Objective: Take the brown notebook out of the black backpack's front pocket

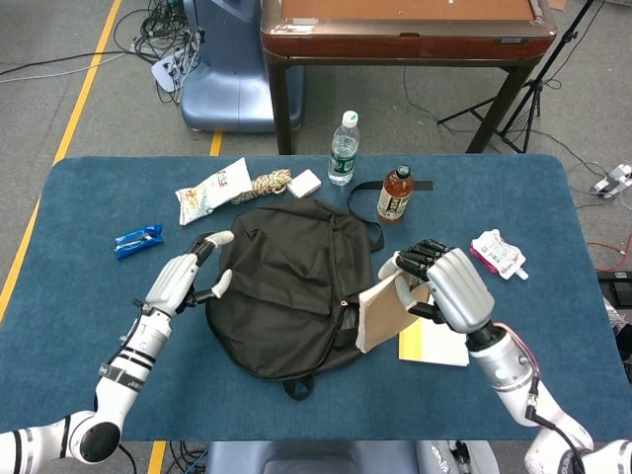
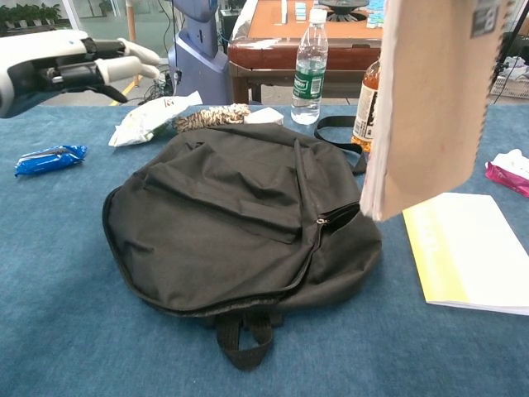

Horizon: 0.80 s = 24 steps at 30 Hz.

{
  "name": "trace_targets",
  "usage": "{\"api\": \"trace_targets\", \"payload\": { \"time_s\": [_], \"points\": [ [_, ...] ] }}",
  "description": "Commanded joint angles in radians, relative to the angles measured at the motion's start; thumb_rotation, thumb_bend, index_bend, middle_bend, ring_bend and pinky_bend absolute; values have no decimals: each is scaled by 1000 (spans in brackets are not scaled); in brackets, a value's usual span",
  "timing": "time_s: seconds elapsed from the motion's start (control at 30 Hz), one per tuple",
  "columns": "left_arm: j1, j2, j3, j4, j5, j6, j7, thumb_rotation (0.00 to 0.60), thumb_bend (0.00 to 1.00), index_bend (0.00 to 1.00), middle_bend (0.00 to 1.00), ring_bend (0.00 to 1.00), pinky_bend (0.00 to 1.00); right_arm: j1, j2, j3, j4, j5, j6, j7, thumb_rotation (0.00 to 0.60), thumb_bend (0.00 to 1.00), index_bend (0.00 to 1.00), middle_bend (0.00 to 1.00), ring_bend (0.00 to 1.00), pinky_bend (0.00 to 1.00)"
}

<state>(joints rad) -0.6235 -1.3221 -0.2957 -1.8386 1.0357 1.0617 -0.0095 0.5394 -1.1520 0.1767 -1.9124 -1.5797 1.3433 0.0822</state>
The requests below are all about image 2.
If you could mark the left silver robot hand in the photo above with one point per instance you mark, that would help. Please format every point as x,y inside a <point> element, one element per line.
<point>49,66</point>

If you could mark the black backpack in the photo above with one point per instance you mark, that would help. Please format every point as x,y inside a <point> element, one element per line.
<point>231,223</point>

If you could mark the brown spiral notebook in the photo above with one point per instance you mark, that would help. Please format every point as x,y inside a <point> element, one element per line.
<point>430,107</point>

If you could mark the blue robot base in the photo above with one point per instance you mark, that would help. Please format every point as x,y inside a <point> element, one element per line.
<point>198,54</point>

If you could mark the white snack bag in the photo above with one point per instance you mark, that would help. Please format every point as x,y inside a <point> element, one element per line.
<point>144,120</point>

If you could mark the yellow and white book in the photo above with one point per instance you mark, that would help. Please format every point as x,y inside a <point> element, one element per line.
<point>471,256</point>

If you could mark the green potted plants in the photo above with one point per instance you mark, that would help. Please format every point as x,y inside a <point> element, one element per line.
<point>29,14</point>

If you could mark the blue cookie pack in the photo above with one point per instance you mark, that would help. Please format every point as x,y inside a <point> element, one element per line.
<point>49,159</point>

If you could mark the blue table mat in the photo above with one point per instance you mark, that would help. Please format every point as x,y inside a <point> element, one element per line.
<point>62,269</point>

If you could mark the brown mahjong table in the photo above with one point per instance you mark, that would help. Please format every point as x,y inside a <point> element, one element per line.
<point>264,54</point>

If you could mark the small white box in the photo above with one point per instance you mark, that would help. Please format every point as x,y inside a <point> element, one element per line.
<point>264,116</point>

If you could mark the clear water bottle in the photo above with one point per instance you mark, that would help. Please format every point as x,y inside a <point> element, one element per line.
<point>308,82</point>

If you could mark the black mahjong table dial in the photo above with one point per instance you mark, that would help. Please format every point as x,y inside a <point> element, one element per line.
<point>343,7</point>

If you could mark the amber tea bottle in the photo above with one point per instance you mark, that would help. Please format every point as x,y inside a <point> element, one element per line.
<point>365,116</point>

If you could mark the black tripod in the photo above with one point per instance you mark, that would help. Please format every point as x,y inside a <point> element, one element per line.
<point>506,58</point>

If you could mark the white plastic basket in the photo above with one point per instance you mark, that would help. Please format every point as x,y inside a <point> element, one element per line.
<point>512,87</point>

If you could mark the pink and white pouch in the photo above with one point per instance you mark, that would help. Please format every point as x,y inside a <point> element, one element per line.
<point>510,171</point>

